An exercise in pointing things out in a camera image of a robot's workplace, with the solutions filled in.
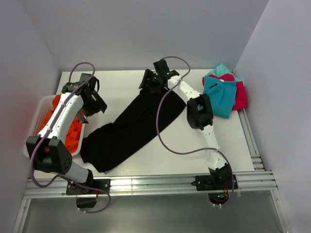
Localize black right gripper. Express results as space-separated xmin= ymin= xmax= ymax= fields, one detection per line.
xmin=139 ymin=68 xmax=163 ymax=94

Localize black t-shirt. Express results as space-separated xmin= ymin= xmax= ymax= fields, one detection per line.
xmin=80 ymin=89 xmax=186 ymax=172

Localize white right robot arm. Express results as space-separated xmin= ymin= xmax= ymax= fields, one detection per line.
xmin=139 ymin=59 xmax=237 ymax=197

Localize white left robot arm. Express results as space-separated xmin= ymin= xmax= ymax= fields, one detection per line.
xmin=26 ymin=73 xmax=107 ymax=194

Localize orange shirt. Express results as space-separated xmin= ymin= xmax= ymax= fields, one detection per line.
xmin=37 ymin=94 xmax=84 ymax=156

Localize white plastic basket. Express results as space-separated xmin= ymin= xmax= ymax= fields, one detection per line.
xmin=28 ymin=95 xmax=85 ymax=145

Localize light turquoise shirt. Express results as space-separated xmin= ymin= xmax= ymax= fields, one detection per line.
xmin=206 ymin=64 xmax=232 ymax=77

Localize teal shirt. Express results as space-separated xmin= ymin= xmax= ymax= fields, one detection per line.
xmin=203 ymin=76 xmax=237 ymax=118

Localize magenta shirt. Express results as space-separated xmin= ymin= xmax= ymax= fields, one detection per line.
xmin=202 ymin=74 xmax=248 ymax=111

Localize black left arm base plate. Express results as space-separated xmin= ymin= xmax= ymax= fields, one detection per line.
xmin=66 ymin=179 xmax=111 ymax=195

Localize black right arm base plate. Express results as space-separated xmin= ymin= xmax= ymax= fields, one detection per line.
xmin=191 ymin=174 xmax=238 ymax=191

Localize aluminium rail frame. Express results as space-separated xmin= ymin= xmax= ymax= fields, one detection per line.
xmin=13 ymin=109 xmax=292 ymax=233

